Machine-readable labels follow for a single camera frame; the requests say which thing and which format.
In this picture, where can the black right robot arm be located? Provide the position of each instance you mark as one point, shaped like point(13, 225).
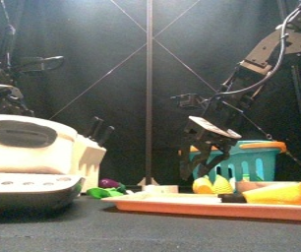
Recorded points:
point(262, 55)

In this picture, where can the black toy sushi piece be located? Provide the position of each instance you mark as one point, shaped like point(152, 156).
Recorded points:
point(231, 198)

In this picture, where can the dark green toy sushi piece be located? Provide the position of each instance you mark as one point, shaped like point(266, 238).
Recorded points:
point(121, 189)

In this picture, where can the yellow toy food piece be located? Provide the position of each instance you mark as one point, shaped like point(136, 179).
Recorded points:
point(202, 186)

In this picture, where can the white toy box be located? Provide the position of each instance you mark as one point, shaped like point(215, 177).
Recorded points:
point(160, 189)

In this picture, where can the pale yellow textured toy food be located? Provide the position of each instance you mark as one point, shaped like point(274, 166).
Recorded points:
point(223, 186)

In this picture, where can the pink plastic tray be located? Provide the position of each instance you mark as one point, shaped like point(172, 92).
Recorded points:
point(191, 206)

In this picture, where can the purple toy eggplant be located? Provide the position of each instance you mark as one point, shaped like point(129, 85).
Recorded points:
point(108, 183)

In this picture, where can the white toy knife block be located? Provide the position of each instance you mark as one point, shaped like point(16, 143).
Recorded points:
point(88, 160)

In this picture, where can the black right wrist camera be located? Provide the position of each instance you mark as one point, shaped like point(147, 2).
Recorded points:
point(187, 100)

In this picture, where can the grey frame pole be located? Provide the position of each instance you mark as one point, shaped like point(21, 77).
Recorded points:
point(148, 98)

